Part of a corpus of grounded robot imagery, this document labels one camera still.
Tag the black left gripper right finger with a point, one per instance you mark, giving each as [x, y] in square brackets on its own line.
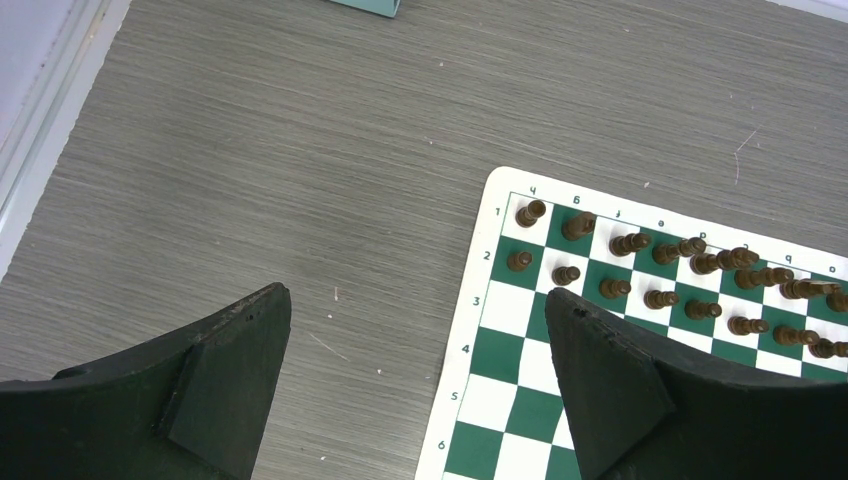
[644, 406]

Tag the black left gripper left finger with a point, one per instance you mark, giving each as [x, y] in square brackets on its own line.
[189, 404]

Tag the green white chess board mat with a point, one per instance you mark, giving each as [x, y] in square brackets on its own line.
[498, 412]

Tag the dark wooden chess piece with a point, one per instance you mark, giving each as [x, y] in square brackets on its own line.
[808, 288]
[579, 226]
[837, 302]
[624, 245]
[528, 215]
[767, 277]
[664, 254]
[726, 260]

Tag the dark wooden pawn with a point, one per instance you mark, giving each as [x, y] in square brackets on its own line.
[519, 261]
[657, 299]
[700, 310]
[612, 288]
[787, 336]
[826, 349]
[742, 326]
[565, 275]

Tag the light blue box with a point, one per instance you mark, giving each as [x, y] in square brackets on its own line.
[384, 8]

